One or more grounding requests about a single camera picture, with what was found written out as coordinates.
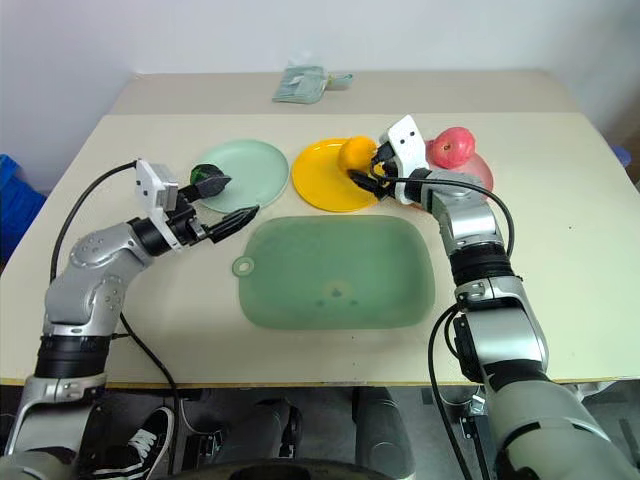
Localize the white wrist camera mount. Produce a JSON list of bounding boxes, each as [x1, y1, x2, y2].
[[133, 158, 182, 249], [377, 114, 432, 175]]

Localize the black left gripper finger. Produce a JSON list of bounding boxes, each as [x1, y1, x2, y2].
[[205, 204, 262, 245], [191, 174, 234, 203]]

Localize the blue plastic object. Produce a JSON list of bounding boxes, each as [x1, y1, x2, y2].
[[611, 143, 640, 197]]

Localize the light green plate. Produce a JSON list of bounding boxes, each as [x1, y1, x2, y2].
[[196, 138, 292, 214]]

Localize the green cutting board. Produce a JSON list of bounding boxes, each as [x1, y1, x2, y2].
[[230, 214, 436, 332]]

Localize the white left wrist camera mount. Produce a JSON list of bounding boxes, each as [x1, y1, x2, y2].
[[133, 158, 182, 249]]

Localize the blue plastic crate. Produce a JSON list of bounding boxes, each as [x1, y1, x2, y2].
[[0, 153, 47, 267]]

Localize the yellow plate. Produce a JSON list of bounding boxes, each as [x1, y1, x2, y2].
[[291, 137, 389, 214]]

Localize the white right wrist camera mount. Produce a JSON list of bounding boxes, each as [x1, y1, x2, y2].
[[377, 114, 432, 175]]

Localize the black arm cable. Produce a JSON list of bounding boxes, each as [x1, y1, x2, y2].
[[51, 161, 182, 476], [384, 174, 516, 480]]

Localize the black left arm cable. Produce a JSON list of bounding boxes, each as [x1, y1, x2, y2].
[[51, 161, 182, 476]]

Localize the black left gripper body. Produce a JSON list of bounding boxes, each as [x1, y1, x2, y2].
[[167, 184, 217, 247]]

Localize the folded green cloth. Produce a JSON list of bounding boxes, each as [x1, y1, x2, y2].
[[272, 64, 354, 105]]

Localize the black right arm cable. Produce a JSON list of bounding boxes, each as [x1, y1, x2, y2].
[[384, 174, 516, 480]]

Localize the black sneaker white laces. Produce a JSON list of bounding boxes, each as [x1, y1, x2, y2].
[[93, 405, 177, 477]]

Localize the red apple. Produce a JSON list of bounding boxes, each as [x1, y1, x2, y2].
[[425, 126, 478, 169]]

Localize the dark rounded shape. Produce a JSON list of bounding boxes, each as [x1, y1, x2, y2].
[[351, 387, 417, 480]]

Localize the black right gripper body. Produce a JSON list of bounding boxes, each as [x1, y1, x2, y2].
[[373, 142, 405, 200]]

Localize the orange fruit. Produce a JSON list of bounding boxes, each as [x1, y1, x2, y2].
[[338, 135, 379, 177]]

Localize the dark green vegetable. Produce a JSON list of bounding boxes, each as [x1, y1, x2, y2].
[[189, 163, 221, 187]]

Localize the red plate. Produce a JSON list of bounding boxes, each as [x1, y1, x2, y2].
[[412, 148, 497, 209]]

